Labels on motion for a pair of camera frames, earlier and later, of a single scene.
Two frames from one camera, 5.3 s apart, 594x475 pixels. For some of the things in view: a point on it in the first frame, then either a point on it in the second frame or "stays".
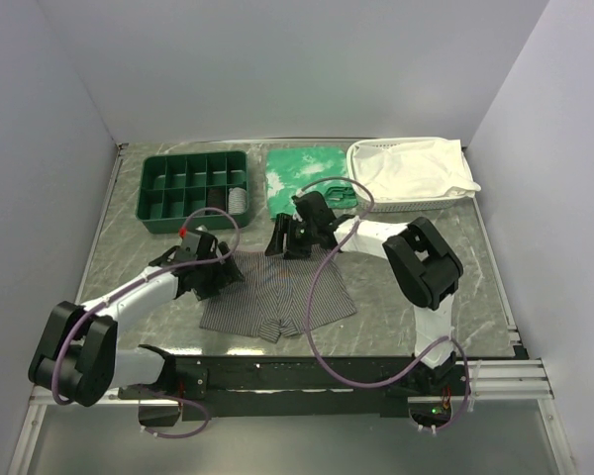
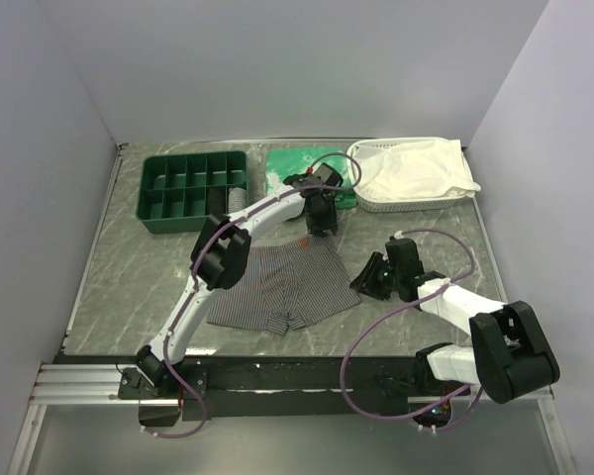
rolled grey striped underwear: [237, 201] stays
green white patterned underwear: [292, 171] stays
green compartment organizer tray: [194, 192] stays
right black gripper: [283, 226] -> [365, 281]
